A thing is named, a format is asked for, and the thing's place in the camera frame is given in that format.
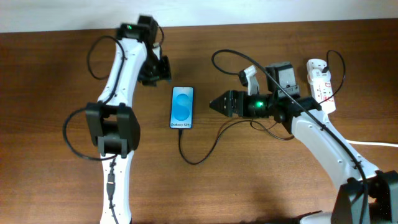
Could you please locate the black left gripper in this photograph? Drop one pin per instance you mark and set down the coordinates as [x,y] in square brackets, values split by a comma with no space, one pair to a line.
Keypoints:
[166,75]

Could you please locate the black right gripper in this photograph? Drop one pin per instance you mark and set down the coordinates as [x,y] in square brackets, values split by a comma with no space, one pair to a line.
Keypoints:
[236,103]

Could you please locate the blue smartphone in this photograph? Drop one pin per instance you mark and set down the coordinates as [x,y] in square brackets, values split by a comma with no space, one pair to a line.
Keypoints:
[181,115]

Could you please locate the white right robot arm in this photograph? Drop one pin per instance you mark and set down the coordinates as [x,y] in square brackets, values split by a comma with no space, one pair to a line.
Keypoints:
[365,193]

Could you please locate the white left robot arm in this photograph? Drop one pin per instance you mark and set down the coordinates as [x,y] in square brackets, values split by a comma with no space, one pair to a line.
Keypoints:
[113,126]

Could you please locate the white USB charger adapter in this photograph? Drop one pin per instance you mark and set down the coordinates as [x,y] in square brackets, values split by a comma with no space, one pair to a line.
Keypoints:
[315,71]

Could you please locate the white power strip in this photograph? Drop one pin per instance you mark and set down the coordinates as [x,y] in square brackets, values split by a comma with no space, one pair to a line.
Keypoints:
[322,93]

